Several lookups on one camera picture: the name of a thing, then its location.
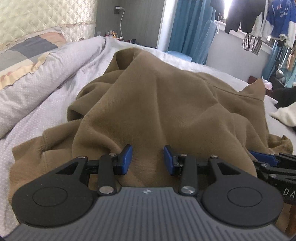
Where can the hanging blue and white jacket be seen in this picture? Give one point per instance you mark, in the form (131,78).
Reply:
(279,16)

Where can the white wall charger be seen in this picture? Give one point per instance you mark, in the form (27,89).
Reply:
(118,9)

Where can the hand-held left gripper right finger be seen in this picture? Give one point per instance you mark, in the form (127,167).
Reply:
(168,160)

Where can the blue curtain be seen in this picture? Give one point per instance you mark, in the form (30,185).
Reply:
(185,23)

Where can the cream quilted headboard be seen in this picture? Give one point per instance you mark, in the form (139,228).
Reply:
(34,16)

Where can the chair with blue cover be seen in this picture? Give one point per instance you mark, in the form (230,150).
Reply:
(205,44)

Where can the white sweater with grey stripes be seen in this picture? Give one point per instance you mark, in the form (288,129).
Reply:
(285,117)

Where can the brown zip hoodie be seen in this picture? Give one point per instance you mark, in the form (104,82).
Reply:
(150,104)

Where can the pale grey quilt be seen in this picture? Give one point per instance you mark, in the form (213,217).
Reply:
(57,67)

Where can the white jacket with striped sleeves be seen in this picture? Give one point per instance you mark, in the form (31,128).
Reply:
(259,25)

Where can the black cloth pile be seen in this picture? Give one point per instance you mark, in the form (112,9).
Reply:
(286,97)

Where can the row of small bottles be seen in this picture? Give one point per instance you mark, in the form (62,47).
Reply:
(112,34)

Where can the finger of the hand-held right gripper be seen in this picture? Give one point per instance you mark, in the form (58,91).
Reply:
(272,168)
(263,158)

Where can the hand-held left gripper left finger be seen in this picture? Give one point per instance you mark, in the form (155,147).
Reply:
(126,160)

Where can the hanging black jacket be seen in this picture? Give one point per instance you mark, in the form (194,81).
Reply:
(245,14)

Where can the patchwork pillow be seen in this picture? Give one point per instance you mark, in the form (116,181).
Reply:
(23,53)

